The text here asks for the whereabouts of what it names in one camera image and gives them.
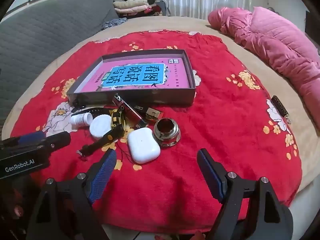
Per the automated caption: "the white earbuds case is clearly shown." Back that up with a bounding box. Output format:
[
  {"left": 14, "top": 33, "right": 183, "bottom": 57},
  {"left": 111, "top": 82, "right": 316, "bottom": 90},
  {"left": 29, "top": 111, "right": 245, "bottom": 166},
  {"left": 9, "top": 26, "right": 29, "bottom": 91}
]
[{"left": 127, "top": 128, "right": 161, "bottom": 164}]

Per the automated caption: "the black and gold lipstick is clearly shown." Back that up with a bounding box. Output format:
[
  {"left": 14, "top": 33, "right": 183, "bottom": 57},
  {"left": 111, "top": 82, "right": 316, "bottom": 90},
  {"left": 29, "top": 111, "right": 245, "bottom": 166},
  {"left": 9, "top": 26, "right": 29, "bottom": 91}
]
[{"left": 132, "top": 105, "right": 162, "bottom": 120}]

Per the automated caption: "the red and black lighter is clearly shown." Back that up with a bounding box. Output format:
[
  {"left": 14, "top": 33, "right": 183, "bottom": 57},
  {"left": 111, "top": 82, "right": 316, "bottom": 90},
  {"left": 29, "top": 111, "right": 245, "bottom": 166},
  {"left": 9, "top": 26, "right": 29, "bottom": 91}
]
[{"left": 112, "top": 94, "right": 148, "bottom": 128}]

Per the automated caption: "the glass ink jar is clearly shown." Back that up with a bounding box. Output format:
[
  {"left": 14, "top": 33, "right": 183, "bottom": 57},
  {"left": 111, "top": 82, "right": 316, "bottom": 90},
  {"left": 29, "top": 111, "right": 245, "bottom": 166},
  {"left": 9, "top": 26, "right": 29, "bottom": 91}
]
[{"left": 153, "top": 118, "right": 181, "bottom": 147}]

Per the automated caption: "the pink quilted duvet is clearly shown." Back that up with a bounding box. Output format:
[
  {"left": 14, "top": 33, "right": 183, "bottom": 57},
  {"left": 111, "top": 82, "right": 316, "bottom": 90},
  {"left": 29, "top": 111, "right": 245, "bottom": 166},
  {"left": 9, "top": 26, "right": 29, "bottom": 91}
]
[{"left": 208, "top": 6, "right": 320, "bottom": 139}]

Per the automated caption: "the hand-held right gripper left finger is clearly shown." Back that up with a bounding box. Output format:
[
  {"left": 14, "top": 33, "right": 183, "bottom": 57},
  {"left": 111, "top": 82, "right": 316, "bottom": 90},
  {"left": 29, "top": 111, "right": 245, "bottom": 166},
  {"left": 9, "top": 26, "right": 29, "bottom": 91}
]
[{"left": 26, "top": 149, "right": 117, "bottom": 240}]

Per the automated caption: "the red floral blanket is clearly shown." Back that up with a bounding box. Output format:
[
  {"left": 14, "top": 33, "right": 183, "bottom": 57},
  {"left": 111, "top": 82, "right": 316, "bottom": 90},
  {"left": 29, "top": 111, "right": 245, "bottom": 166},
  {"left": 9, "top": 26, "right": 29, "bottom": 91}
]
[{"left": 10, "top": 30, "right": 303, "bottom": 228}]

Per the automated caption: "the beige bed sheet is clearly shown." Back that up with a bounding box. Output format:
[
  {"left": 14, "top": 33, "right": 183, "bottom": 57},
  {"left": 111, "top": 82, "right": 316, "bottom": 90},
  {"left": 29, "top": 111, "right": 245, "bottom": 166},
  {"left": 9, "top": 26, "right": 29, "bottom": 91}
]
[{"left": 0, "top": 16, "right": 320, "bottom": 240}]

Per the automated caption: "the grey shallow cardboard box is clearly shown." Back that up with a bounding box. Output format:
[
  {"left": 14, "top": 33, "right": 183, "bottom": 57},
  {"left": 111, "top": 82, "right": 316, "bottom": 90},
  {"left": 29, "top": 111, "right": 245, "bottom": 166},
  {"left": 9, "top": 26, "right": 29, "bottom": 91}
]
[{"left": 66, "top": 49, "right": 196, "bottom": 107}]

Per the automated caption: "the blue patterned cloth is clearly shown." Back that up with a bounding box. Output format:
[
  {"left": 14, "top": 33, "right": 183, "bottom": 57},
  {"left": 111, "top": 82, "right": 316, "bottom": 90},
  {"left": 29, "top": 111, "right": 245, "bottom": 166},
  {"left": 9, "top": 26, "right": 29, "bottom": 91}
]
[{"left": 101, "top": 17, "right": 128, "bottom": 30}]

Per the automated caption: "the white pill bottle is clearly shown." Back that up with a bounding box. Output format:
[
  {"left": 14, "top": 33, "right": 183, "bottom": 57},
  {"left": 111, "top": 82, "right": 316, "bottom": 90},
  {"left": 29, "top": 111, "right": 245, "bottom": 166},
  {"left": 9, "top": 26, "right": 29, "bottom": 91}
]
[{"left": 70, "top": 112, "right": 93, "bottom": 126}]

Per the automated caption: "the grey quilted headboard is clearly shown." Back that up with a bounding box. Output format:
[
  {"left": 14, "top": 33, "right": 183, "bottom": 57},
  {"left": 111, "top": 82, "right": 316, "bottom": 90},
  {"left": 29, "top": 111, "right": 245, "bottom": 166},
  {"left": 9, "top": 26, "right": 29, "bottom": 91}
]
[{"left": 0, "top": 0, "right": 119, "bottom": 130}]

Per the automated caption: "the pink and blue book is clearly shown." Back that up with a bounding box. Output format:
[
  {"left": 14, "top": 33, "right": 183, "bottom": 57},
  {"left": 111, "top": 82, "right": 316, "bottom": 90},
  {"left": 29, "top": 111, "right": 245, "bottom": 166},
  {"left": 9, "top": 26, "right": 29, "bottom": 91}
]
[{"left": 75, "top": 56, "right": 195, "bottom": 93}]

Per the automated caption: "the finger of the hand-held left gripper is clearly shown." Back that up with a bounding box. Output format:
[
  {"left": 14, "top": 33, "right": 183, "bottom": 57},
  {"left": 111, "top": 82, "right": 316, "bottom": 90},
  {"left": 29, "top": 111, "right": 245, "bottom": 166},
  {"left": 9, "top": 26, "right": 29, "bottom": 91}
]
[{"left": 19, "top": 131, "right": 71, "bottom": 152}]

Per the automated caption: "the white ribbed bottle cap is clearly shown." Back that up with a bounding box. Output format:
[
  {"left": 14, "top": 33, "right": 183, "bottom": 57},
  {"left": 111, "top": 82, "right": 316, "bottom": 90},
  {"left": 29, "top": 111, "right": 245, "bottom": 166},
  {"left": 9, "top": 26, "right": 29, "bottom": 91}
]
[{"left": 89, "top": 114, "right": 113, "bottom": 140}]

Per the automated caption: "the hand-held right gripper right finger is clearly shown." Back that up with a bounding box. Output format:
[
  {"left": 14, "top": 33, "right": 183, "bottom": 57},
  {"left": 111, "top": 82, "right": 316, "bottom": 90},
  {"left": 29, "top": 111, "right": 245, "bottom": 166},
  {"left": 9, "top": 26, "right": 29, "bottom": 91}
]
[{"left": 197, "top": 148, "right": 294, "bottom": 240}]

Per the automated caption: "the black and yellow wristwatch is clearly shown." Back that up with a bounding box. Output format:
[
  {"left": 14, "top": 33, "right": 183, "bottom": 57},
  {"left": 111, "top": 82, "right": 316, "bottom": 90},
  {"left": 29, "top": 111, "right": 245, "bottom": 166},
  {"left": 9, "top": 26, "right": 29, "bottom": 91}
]
[{"left": 71, "top": 106, "right": 127, "bottom": 157}]

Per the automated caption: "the dark floral clothes pile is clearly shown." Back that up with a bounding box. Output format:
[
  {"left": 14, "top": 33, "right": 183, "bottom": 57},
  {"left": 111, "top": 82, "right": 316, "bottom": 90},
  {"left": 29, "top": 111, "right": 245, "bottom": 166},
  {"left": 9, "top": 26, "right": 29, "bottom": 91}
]
[{"left": 140, "top": 0, "right": 167, "bottom": 18}]

